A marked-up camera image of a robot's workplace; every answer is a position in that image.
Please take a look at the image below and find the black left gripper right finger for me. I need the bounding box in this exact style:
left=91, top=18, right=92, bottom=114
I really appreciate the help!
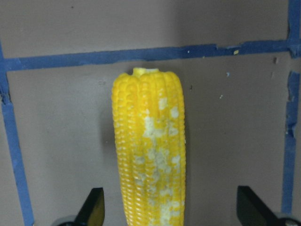
left=236, top=186, right=278, bottom=226

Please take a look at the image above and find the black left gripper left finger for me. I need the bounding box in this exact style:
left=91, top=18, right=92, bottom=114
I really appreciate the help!
left=74, top=187, right=104, bottom=226

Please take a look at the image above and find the yellow corn cob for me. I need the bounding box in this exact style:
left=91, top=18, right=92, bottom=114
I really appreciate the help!
left=111, top=68, right=186, bottom=226

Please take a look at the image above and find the brown paper table cover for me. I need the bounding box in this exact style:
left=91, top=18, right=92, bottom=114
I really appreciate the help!
left=0, top=0, right=301, bottom=226

